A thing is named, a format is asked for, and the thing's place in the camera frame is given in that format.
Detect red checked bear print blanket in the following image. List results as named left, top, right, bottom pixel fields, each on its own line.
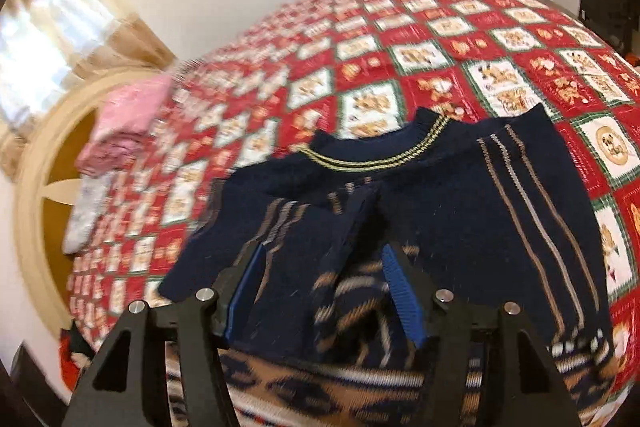
left=60, top=0, right=640, bottom=413

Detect navy striped knit sweater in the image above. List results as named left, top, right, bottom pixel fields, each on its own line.
left=157, top=104, right=616, bottom=368

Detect brown navy patterned knit garment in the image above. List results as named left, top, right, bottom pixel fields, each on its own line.
left=165, top=247, right=626, bottom=427

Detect pink folded clothes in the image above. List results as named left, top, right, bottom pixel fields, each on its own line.
left=75, top=74, right=174, bottom=175

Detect beige patterned curtain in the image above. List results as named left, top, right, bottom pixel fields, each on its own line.
left=0, top=0, right=176, bottom=178

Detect cream wooden bed headboard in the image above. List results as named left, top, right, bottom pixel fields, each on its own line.
left=12, top=67, right=171, bottom=343

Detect pale printed cloth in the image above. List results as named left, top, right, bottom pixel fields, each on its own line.
left=62, top=172, right=115, bottom=255

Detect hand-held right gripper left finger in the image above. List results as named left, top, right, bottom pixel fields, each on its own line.
left=62, top=244, right=267, bottom=427

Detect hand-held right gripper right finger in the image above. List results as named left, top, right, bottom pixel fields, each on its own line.
left=382, top=245, right=582, bottom=427

